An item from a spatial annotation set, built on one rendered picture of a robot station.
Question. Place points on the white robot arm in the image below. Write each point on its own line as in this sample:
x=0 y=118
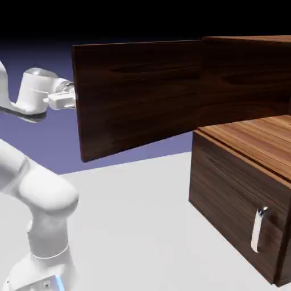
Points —
x=47 y=200

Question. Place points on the dark wood cabinet door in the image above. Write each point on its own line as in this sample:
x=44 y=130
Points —
x=136 y=97

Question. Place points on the dark wood cabinet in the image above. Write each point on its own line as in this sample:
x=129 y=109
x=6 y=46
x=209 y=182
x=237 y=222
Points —
x=247 y=141

